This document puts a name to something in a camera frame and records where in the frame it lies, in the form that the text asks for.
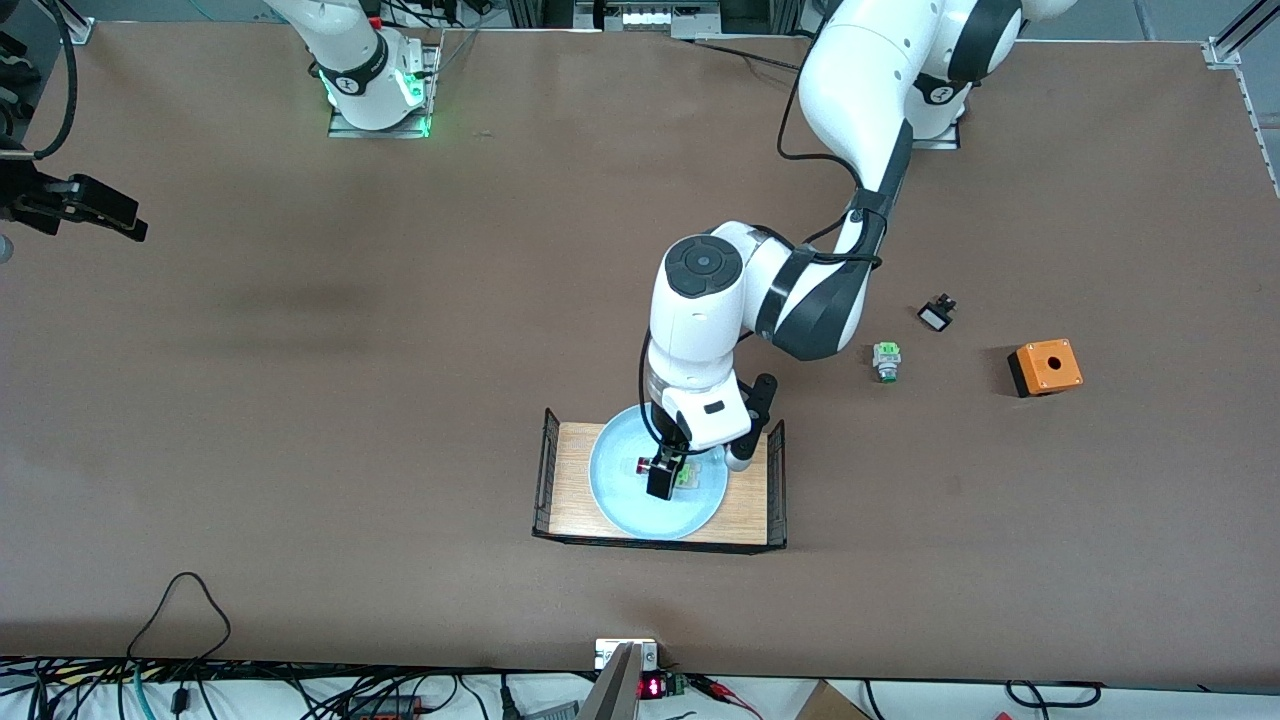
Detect red push button switch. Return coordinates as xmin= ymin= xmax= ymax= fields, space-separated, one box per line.
xmin=633 ymin=457 xmax=704 ymax=491

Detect black equipment beside table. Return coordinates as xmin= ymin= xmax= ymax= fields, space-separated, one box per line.
xmin=0 ymin=28 xmax=28 ymax=116

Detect wooden tray black wire sides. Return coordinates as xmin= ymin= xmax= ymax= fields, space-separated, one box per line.
xmin=531 ymin=407 xmax=788 ymax=554

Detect brown cardboard piece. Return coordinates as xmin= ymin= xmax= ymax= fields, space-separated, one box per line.
xmin=795 ymin=680 xmax=873 ymax=720

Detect aluminium frame corner bracket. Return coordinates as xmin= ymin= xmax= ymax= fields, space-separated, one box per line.
xmin=1203 ymin=0 xmax=1280 ymax=69
xmin=30 ymin=0 xmax=96 ymax=46

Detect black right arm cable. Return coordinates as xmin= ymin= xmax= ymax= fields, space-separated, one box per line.
xmin=30 ymin=0 xmax=78 ymax=161

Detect black thick cable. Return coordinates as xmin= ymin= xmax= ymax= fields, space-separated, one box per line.
xmin=1005 ymin=680 xmax=1103 ymax=707

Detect light blue round plate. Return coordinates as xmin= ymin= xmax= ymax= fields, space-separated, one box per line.
xmin=588 ymin=403 xmax=729 ymax=542

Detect red black test lead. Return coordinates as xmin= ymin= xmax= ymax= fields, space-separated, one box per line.
xmin=688 ymin=674 xmax=763 ymax=719

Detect aluminium profile with light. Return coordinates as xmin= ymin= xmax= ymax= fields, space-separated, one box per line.
xmin=572 ymin=0 xmax=723 ymax=39

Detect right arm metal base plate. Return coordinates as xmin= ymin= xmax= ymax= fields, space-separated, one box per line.
xmin=328 ymin=40 xmax=441 ymax=139

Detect black looped thin cable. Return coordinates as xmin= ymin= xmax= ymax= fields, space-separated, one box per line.
xmin=125 ymin=572 xmax=233 ymax=663

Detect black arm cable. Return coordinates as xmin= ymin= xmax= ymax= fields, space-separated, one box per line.
xmin=30 ymin=0 xmax=78 ymax=161
xmin=776 ymin=60 xmax=886 ymax=271

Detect orange box with hole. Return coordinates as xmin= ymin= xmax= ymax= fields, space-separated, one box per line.
xmin=1006 ymin=338 xmax=1085 ymax=399

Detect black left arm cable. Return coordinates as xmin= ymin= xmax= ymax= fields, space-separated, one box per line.
xmin=776 ymin=60 xmax=886 ymax=271

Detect red black power strip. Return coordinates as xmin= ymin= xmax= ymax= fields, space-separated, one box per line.
xmin=335 ymin=693 xmax=426 ymax=720

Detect black base power cable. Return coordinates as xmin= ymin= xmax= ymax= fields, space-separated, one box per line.
xmin=680 ymin=30 xmax=806 ymax=73

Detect grey metal camera post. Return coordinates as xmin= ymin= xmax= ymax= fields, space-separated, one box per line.
xmin=578 ymin=638 xmax=661 ymax=720

